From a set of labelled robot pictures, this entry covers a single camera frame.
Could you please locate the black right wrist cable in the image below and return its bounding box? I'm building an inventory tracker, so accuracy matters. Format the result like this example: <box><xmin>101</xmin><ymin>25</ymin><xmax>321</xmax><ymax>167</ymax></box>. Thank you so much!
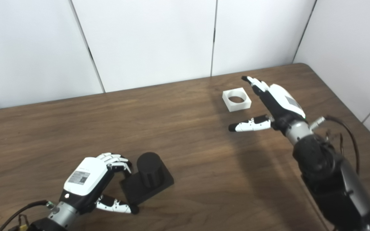
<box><xmin>310</xmin><ymin>115</ymin><xmax>360</xmax><ymax>175</ymax></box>

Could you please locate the black peg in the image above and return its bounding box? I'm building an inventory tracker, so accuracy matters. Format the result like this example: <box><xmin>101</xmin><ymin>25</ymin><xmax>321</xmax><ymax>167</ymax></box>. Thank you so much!
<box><xmin>120</xmin><ymin>152</ymin><xmax>174</xmax><ymax>206</ymax></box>

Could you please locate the white square piece with hole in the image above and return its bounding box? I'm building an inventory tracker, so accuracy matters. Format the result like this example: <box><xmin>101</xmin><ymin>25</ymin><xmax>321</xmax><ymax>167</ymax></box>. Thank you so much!
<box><xmin>222</xmin><ymin>87</ymin><xmax>252</xmax><ymax>112</ymax></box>

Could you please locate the white and black right hand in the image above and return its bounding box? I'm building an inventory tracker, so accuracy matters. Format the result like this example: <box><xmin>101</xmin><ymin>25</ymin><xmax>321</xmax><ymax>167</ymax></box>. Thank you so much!
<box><xmin>228</xmin><ymin>76</ymin><xmax>306</xmax><ymax>133</ymax></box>

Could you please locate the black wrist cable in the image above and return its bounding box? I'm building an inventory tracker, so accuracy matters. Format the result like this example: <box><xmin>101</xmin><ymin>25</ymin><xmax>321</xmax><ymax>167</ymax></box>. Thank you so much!
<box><xmin>310</xmin><ymin>115</ymin><xmax>360</xmax><ymax>175</ymax></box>
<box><xmin>0</xmin><ymin>200</ymin><xmax>55</xmax><ymax>231</ymax></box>

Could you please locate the white and black left hand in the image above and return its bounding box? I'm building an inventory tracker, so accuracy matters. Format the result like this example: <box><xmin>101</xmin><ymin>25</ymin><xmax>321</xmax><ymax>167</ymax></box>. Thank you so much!
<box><xmin>59</xmin><ymin>152</ymin><xmax>139</xmax><ymax>215</ymax></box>

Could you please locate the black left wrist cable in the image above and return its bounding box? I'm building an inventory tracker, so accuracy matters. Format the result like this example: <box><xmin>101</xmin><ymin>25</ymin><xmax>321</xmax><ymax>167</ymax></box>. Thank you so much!
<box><xmin>0</xmin><ymin>200</ymin><xmax>55</xmax><ymax>231</ymax></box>

